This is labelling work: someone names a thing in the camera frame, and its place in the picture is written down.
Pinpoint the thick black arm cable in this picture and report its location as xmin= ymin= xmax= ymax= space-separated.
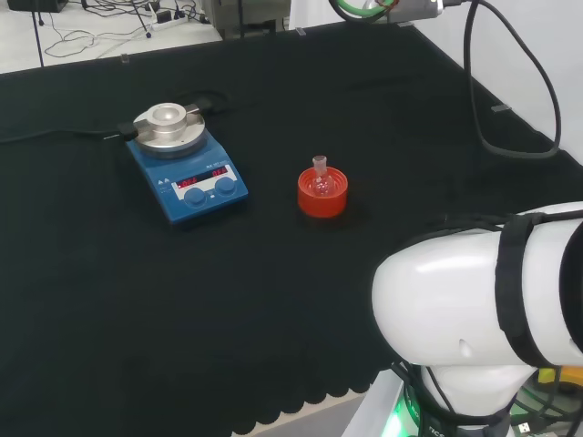
xmin=463 ymin=0 xmax=562 ymax=158

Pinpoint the steel probe with black cable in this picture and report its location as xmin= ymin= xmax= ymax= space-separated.
xmin=175 ymin=89 xmax=230 ymax=114

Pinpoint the red flask ring stand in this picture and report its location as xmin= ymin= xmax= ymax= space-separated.
xmin=297 ymin=166 xmax=350 ymax=219

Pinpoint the grey equipment cabinet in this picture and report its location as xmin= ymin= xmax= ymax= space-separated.
xmin=202 ymin=0 xmax=292 ymax=41

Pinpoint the black bench cloth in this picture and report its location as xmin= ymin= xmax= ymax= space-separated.
xmin=0 ymin=20 xmax=583 ymax=437

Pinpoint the white power strip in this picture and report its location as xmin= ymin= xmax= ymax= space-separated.
xmin=151 ymin=8 xmax=204 ymax=32

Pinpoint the green cable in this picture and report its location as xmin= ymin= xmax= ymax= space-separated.
xmin=328 ymin=0 xmax=402 ymax=23

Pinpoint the heater with blue base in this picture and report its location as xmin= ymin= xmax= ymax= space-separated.
xmin=117 ymin=102 xmax=251 ymax=228

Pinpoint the black heater power cable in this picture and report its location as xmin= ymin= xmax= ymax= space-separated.
xmin=0 ymin=129 xmax=123 ymax=146

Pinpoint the clear round-bottom flask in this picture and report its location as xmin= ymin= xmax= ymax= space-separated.
xmin=312 ymin=154 xmax=335 ymax=199

